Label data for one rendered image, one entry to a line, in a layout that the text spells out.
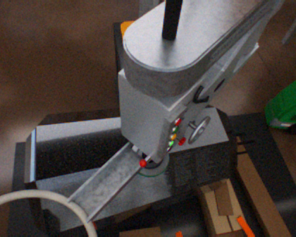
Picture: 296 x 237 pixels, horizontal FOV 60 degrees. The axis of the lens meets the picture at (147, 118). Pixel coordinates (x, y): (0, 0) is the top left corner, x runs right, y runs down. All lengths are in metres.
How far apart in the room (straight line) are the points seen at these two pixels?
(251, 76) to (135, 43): 2.57
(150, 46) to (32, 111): 2.17
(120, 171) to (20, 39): 2.62
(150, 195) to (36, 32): 2.56
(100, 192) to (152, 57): 0.66
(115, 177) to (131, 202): 0.44
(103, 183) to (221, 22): 0.77
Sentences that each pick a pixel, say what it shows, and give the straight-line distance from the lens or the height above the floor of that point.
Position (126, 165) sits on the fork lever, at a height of 1.07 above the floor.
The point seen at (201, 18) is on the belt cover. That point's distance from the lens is 0.81.
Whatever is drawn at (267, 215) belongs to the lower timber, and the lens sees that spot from 2.36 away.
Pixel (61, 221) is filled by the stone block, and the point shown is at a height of 0.64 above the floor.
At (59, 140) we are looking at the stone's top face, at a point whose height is 0.82.
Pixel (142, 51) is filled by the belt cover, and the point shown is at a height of 1.69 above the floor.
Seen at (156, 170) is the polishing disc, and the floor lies 0.88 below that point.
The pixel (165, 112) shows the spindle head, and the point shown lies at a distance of 0.76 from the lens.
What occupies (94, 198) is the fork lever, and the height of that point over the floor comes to 1.08.
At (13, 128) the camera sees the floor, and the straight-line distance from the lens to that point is 2.71.
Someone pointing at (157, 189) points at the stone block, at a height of 0.68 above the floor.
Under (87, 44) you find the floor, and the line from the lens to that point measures 3.23.
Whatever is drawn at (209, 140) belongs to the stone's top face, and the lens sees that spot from 1.57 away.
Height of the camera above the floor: 2.16
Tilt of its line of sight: 58 degrees down
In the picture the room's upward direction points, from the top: 6 degrees clockwise
